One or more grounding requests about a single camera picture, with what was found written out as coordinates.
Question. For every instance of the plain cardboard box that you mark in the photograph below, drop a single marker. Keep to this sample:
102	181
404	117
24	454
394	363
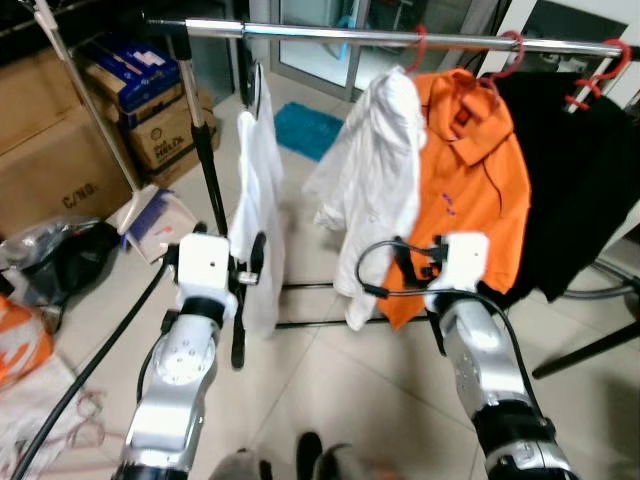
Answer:
35	100

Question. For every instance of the grey right robot leg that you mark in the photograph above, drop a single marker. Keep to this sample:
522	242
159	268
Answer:
335	460

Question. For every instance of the orange shirt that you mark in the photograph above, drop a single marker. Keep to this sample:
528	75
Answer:
470	180

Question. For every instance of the red hanger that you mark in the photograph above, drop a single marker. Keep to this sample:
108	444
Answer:
600	75
512	55
418	45

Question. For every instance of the thin white shirt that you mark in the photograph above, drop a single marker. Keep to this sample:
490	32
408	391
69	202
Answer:
260	200

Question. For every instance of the black plastic bag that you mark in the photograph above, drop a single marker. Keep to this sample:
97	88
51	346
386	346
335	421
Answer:
70	265

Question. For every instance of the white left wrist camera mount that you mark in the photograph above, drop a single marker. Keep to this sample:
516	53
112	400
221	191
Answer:
205	270

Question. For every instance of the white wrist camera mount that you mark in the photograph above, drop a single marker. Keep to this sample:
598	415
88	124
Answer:
462	262
205	270

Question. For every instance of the orange white shopping bag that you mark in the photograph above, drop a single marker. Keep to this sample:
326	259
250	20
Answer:
20	340

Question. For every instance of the blue carton with white labels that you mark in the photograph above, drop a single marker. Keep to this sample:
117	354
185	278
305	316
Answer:
130	70

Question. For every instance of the off-white pocketed garment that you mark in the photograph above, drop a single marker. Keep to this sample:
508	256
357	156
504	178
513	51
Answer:
375	180

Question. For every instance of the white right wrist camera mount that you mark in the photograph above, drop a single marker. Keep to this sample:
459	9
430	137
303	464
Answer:
462	262

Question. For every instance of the black garment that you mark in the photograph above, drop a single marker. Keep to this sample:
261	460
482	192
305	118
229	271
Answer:
580	180

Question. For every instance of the grey robot leg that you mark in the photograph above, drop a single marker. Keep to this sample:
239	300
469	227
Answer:
240	465
335	460

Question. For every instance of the cardboard box with C/NO print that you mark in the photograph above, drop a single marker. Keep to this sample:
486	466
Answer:
60	180

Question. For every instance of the teal floor mat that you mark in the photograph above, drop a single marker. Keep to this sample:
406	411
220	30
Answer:
305	130

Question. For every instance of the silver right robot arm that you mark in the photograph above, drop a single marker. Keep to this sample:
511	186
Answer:
490	360

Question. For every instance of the black clothes rack silver rail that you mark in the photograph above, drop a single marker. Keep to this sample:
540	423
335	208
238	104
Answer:
350	35

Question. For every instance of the cardboard box with round logo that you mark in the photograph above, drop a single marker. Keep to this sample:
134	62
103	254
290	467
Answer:
170	135

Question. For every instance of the grey left robot leg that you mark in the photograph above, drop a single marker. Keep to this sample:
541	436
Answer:
240	465

